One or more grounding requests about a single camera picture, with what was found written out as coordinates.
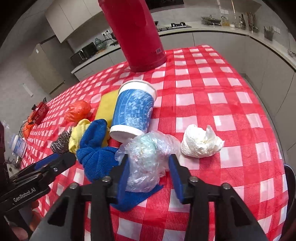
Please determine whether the steel wool scrubber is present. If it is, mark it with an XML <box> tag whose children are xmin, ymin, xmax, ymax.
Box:
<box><xmin>50</xmin><ymin>131</ymin><xmax>71</xmax><ymax>155</ymax></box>

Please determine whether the yellow cloth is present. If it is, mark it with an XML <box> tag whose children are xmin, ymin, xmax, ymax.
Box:
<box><xmin>68</xmin><ymin>119</ymin><xmax>110</xmax><ymax>156</ymax></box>

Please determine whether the blue microfiber cloth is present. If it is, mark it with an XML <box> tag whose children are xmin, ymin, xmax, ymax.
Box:
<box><xmin>76</xmin><ymin>119</ymin><xmax>163</xmax><ymax>212</ymax></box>

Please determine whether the orange plastic bag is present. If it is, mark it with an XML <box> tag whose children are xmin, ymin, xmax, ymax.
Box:
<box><xmin>64</xmin><ymin>100</ymin><xmax>91</xmax><ymax>123</ymax></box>

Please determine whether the yellow sponge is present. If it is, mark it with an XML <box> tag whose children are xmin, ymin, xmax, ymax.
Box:
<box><xmin>94</xmin><ymin>90</ymin><xmax>118</xmax><ymax>128</ymax></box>

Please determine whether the white tissue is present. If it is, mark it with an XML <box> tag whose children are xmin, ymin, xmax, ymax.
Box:
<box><xmin>181</xmin><ymin>124</ymin><xmax>225</xmax><ymax>158</ymax></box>

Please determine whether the clear plastic bag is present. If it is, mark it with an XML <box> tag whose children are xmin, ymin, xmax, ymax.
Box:
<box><xmin>115</xmin><ymin>131</ymin><xmax>181</xmax><ymax>193</ymax></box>

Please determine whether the blue patterned paper cup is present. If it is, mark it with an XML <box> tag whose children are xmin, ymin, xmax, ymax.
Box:
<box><xmin>110</xmin><ymin>79</ymin><xmax>157</xmax><ymax>143</ymax></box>

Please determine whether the black trash bin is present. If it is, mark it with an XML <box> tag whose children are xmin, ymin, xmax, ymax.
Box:
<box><xmin>282</xmin><ymin>164</ymin><xmax>295</xmax><ymax>234</ymax></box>

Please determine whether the kitchen counter with cabinets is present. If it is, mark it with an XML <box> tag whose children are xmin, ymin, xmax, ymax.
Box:
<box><xmin>71</xmin><ymin>22</ymin><xmax>296</xmax><ymax>163</ymax></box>

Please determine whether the white blue jar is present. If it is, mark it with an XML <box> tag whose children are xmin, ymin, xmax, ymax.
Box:
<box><xmin>9</xmin><ymin>134</ymin><xmax>27</xmax><ymax>158</ymax></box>

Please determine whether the beige refrigerator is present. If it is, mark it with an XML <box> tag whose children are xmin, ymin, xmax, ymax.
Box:
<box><xmin>26</xmin><ymin>35</ymin><xmax>79</xmax><ymax>98</ymax></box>

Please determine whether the black microwave oven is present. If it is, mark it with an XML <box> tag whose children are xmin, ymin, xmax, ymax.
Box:
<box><xmin>70</xmin><ymin>42</ymin><xmax>97</xmax><ymax>67</ymax></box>

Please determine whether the green ceramic vase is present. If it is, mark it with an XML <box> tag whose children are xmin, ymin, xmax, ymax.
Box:
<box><xmin>94</xmin><ymin>38</ymin><xmax>107</xmax><ymax>51</ymax></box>

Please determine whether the red thermos flask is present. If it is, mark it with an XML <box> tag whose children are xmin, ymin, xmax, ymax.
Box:
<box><xmin>98</xmin><ymin>0</ymin><xmax>167</xmax><ymax>72</ymax></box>

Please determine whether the gas stove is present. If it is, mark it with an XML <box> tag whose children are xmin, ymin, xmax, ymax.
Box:
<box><xmin>157</xmin><ymin>22</ymin><xmax>191</xmax><ymax>32</ymax></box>

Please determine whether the black range hood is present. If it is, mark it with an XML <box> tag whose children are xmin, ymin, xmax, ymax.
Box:
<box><xmin>145</xmin><ymin>0</ymin><xmax>184</xmax><ymax>9</ymax></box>

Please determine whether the utensil holder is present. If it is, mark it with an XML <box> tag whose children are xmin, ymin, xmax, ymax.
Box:
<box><xmin>264</xmin><ymin>26</ymin><xmax>274</xmax><ymax>41</ymax></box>

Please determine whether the dish rack with pan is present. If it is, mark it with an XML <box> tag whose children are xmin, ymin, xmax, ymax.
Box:
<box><xmin>202</xmin><ymin>15</ymin><xmax>221</xmax><ymax>26</ymax></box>

